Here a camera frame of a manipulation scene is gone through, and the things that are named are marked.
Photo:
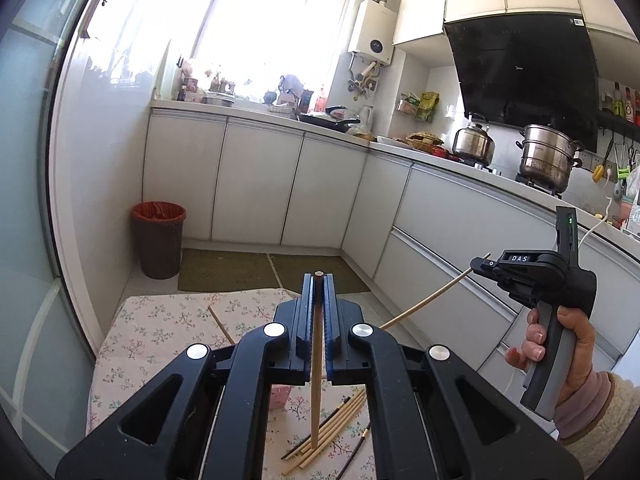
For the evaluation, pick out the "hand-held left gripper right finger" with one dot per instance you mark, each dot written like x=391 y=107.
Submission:
x=329 y=320

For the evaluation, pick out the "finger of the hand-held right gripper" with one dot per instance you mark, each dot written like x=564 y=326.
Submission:
x=484 y=264

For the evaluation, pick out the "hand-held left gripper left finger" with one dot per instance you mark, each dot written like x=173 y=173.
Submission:
x=309 y=320

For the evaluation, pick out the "wooden chopstick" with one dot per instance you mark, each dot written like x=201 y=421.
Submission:
x=221 y=325
x=348 y=425
x=425 y=300
x=316 y=410
x=336 y=425
x=330 y=425
x=342 y=425

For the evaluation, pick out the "pink perforated chopstick holder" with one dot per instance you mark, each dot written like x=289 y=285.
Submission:
x=280 y=396

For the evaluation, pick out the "person's right forearm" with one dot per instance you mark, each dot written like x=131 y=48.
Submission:
x=600 y=410

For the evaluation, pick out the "person's right hand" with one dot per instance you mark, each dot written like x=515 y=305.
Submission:
x=577 y=340

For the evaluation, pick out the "green floor mat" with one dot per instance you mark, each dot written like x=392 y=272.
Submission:
x=225 y=270
x=310 y=262

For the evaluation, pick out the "steel steamer pot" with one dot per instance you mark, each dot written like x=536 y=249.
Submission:
x=545 y=160

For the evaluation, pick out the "yellow hanging utensil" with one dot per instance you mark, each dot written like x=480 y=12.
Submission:
x=599 y=172

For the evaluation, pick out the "steel kettle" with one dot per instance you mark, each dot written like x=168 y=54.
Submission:
x=472 y=142

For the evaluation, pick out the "woven basket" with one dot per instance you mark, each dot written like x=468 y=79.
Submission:
x=425 y=141

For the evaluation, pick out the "white base cabinets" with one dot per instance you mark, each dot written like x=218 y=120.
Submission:
x=250 y=175

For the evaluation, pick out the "floral tablecloth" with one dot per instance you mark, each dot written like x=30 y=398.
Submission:
x=150 y=330

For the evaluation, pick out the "brown trash bin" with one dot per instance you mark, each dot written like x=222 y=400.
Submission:
x=159 y=245

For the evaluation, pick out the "white thermos jug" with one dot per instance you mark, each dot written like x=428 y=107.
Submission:
x=368 y=119

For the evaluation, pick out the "row of seasoning bottles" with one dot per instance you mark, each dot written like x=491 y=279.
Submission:
x=622 y=102

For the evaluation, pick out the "black range hood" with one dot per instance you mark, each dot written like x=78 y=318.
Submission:
x=525 y=70

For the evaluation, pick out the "black frying pan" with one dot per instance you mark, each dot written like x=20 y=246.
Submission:
x=327 y=119

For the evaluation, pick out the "red bottle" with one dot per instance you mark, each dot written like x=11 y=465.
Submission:
x=321 y=101

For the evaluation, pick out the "white water heater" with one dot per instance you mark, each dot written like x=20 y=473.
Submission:
x=371 y=30

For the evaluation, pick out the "frosted glass sliding door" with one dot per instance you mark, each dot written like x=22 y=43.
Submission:
x=35 y=210

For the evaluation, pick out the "kitchen window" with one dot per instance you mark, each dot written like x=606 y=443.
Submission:
x=260 y=25

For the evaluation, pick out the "wall rack with packets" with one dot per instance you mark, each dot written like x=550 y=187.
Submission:
x=420 y=106

